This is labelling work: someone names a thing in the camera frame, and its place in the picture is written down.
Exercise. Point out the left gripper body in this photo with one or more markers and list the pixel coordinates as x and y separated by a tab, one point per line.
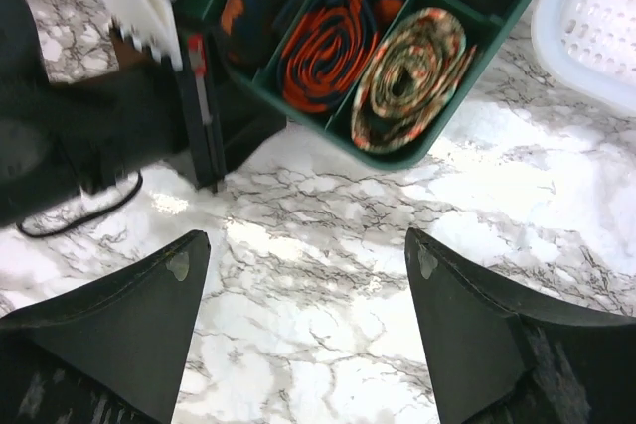
59	140

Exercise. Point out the white plastic basket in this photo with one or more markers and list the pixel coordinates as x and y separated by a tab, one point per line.
589	47

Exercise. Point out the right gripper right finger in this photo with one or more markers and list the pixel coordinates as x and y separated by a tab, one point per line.
500	352

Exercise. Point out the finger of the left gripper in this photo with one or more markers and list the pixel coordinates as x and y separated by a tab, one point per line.
244	131

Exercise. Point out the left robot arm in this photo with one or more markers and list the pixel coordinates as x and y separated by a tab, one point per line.
59	140

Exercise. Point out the rolled beige patterned tie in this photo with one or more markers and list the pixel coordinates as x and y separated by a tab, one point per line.
409	80

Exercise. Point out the rolled orange black tie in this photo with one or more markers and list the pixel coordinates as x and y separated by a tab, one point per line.
328	50

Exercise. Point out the green divided organizer tray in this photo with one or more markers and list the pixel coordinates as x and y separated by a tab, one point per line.
487	23

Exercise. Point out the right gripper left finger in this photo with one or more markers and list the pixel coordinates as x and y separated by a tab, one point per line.
110	351

